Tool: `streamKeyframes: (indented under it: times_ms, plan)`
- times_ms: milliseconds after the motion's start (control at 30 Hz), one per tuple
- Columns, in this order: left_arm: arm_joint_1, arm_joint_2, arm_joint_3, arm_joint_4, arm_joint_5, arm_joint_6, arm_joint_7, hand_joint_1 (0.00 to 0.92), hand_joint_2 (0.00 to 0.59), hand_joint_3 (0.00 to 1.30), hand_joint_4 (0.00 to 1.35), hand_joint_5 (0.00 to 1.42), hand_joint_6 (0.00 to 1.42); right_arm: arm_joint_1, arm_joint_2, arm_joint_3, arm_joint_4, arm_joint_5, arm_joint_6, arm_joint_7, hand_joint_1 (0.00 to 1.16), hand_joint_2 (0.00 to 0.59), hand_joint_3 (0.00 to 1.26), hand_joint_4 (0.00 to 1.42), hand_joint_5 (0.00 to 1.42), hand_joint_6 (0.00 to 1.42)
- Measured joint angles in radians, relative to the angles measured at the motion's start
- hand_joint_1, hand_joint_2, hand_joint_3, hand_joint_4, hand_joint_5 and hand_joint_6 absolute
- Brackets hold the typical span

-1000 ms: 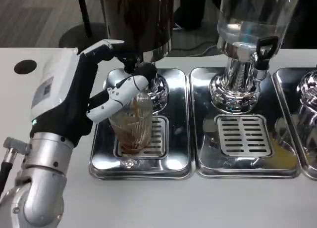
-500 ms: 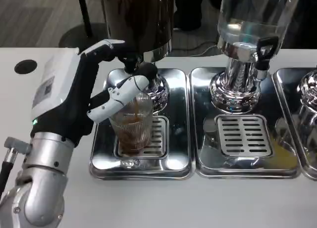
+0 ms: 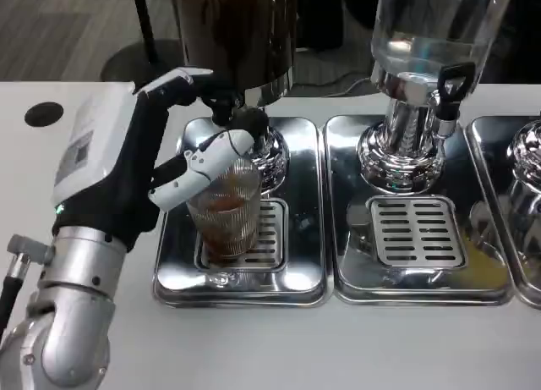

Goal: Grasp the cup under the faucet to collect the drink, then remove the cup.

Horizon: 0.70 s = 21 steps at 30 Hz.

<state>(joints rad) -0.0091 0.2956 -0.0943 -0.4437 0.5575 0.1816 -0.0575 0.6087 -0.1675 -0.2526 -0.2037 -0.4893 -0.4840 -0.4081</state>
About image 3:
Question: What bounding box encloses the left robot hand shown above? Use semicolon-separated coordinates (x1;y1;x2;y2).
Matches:
50;67;271;254

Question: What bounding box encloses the black tap of dark dispenser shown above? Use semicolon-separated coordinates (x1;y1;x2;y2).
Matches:
201;92;247;128

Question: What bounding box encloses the clear ribbed glass cup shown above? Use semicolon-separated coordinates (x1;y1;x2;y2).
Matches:
185;158;265;258

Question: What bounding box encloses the black round counter grommet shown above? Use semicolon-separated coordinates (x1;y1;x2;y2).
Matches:
23;102;65;129

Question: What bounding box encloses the black stand with round base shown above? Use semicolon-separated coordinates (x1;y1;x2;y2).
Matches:
101;0;188;83

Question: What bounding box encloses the steel drip grid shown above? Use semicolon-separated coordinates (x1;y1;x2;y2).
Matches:
366;195;467;267
194;197;291;273

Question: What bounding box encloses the steel tray under dark dispenser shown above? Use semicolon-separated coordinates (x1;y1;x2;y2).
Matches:
151;116;328;310

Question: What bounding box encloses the dark coffee drink dispenser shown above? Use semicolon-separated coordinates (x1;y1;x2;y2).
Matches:
172;0;299;196

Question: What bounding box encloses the steel tray under clear dispenser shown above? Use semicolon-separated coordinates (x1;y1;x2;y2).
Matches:
322;114;515;308

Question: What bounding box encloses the person's leg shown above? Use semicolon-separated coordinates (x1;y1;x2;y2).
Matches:
295;0;344;51

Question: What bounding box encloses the clear water drink dispenser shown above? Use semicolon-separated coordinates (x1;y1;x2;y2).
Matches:
357;0;517;194

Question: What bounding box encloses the black tap of clear dispenser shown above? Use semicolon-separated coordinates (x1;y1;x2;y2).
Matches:
434;62;477;123

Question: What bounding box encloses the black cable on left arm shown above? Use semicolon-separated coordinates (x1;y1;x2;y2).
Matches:
0;233;57;337

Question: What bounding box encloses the grey cable on floor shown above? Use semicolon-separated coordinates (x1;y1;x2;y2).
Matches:
295;75;374;98

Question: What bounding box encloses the steel tray with cut-off pedestal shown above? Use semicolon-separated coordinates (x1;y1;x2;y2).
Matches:
464;116;541;310

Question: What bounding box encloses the chrome drink dispenser pedestal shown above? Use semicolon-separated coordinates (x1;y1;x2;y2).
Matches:
504;120;541;255

